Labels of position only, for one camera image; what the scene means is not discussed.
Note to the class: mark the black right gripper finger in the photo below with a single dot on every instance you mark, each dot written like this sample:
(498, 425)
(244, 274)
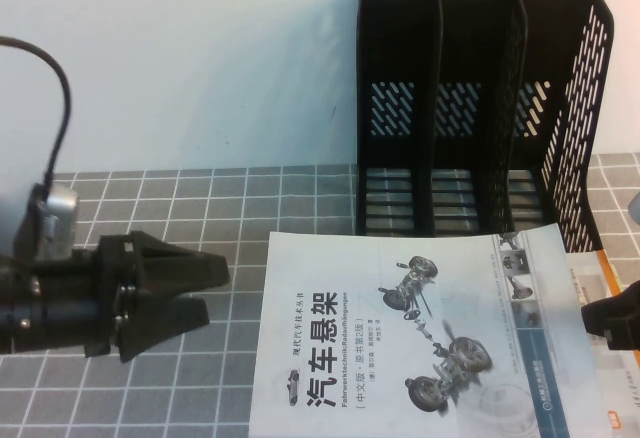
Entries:
(620, 313)

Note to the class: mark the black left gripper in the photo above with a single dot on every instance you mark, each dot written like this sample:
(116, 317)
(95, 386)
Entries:
(107, 278)

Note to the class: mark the white orange-edged ROS2 book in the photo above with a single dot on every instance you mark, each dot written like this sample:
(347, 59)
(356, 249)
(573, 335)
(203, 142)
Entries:
(620, 388)

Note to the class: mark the white car suspension book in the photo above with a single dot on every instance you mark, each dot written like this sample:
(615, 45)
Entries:
(325, 268)

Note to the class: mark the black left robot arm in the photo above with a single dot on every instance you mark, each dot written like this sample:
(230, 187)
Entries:
(20, 318)

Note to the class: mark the black plastic book stand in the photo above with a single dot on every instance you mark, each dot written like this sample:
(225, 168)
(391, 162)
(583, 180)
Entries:
(465, 33)

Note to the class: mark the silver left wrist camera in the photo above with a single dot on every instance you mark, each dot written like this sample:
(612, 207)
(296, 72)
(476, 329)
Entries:
(60, 213)

